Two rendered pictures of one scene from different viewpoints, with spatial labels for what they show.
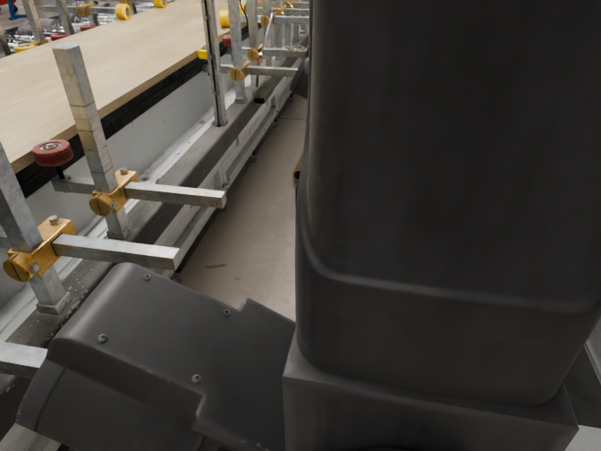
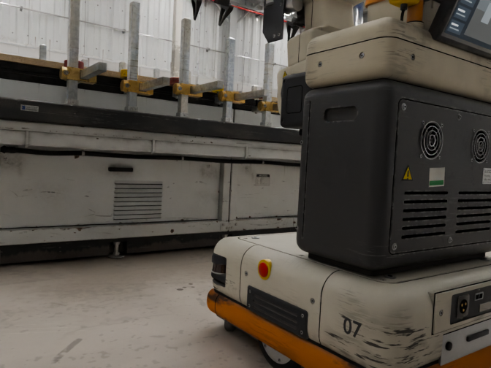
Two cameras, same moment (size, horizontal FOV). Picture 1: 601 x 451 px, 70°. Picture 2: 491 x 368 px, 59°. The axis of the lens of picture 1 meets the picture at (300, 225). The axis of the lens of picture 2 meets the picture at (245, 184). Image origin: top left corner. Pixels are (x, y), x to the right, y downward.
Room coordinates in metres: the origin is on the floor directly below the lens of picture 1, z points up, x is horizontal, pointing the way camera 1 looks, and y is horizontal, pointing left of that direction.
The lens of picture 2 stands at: (-0.90, -1.12, 0.51)
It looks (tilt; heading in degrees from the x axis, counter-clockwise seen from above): 3 degrees down; 44
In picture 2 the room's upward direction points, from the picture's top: 3 degrees clockwise
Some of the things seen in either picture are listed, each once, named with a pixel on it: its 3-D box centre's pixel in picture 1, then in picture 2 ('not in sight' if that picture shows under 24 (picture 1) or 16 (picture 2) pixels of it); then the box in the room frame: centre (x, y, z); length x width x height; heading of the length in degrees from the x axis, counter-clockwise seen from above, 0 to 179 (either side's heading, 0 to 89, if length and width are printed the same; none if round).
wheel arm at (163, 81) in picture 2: not in sight; (145, 87); (0.16, 0.53, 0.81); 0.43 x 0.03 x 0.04; 79
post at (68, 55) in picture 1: (98, 157); (267, 87); (0.86, 0.45, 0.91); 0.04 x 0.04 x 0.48; 79
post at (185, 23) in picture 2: not in sight; (184, 69); (0.37, 0.54, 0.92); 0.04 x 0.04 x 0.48; 79
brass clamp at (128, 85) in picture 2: not in sight; (136, 87); (0.15, 0.58, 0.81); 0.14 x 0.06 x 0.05; 169
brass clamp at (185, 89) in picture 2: not in sight; (187, 90); (0.39, 0.54, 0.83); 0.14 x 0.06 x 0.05; 169
